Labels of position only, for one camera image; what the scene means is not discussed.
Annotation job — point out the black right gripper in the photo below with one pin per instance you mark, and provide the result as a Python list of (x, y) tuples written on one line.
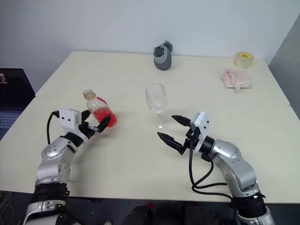
[(191, 138)]

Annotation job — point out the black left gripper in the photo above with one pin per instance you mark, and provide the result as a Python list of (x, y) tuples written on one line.
[(85, 132)]

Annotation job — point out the bottle with red liquid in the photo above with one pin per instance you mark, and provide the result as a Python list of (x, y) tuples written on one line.
[(103, 114)]

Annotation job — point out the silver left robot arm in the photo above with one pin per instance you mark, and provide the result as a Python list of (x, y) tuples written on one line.
[(52, 152)]

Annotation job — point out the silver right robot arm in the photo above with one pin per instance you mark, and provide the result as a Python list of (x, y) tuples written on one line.
[(236, 168)]

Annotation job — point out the clear wine glass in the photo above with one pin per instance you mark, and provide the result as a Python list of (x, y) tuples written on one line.
[(155, 100)]

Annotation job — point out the grey fabric cap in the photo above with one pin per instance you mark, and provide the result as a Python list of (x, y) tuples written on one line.
[(162, 59)]

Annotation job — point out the pink fluffy cloth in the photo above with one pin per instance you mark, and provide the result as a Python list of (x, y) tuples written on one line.
[(235, 78)]

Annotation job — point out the dark laptop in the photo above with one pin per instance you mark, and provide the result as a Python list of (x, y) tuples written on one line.
[(14, 93)]

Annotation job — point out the clear tape roll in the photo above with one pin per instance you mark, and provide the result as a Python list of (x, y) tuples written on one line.
[(243, 61)]

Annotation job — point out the grey partition panel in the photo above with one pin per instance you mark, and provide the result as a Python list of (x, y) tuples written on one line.
[(287, 65)]

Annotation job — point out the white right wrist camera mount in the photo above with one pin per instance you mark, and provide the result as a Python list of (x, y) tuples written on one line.
[(201, 126)]

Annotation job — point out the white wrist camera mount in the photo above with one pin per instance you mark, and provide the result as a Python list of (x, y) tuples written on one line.
[(201, 126), (68, 118)]

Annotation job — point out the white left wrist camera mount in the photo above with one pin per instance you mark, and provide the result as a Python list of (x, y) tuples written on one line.
[(68, 118)]

